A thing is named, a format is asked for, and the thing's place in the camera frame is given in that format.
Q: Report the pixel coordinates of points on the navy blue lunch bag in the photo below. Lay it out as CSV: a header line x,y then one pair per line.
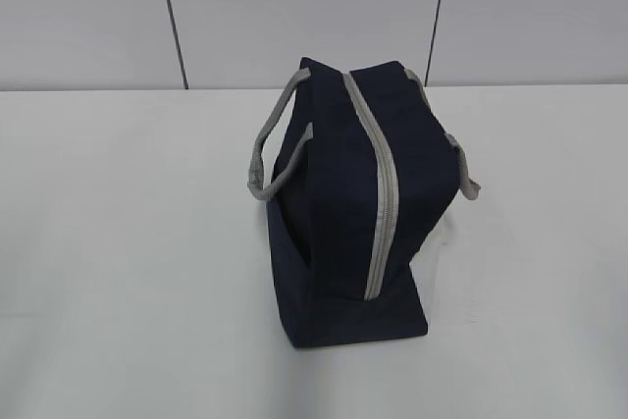
x,y
355,171

